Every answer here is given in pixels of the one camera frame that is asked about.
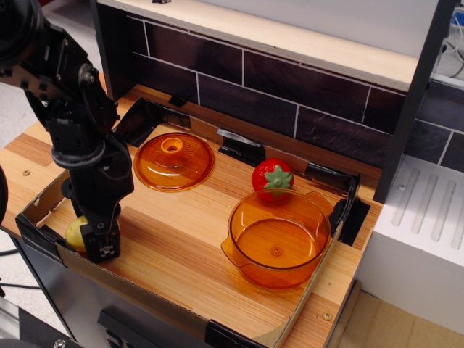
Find orange transparent plastic pot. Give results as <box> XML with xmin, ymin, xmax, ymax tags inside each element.
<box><xmin>221</xmin><ymin>189</ymin><xmax>334</xmax><ymax>289</ymax></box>

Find dark tiled backsplash shelf unit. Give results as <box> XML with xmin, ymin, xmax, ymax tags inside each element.
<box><xmin>91</xmin><ymin>1</ymin><xmax>463</xmax><ymax>201</ymax></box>

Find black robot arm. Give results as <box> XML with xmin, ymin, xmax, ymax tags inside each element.
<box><xmin>1</xmin><ymin>1</ymin><xmax>133</xmax><ymax>262</ymax></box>

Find cardboard fence with black tape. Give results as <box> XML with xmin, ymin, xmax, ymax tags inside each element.
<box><xmin>1</xmin><ymin>86</ymin><xmax>381</xmax><ymax>347</ymax></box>

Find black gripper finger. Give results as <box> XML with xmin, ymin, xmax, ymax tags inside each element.
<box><xmin>80</xmin><ymin>217</ymin><xmax>120</xmax><ymax>263</ymax></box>

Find yellow toy potato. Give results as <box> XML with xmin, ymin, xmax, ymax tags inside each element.
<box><xmin>65</xmin><ymin>215</ymin><xmax>88</xmax><ymax>252</ymax></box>

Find white toy sink drainboard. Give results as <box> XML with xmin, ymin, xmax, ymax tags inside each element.
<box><xmin>357</xmin><ymin>156</ymin><xmax>463</xmax><ymax>334</ymax></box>

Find red toy strawberry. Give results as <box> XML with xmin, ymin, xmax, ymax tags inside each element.
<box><xmin>252</xmin><ymin>158</ymin><xmax>294</xmax><ymax>202</ymax></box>

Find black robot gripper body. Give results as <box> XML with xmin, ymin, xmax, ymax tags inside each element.
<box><xmin>51</xmin><ymin>133</ymin><xmax>133</xmax><ymax>232</ymax></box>

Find orange transparent pot lid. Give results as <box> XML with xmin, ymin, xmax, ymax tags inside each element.
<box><xmin>133</xmin><ymin>132</ymin><xmax>215</xmax><ymax>192</ymax></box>

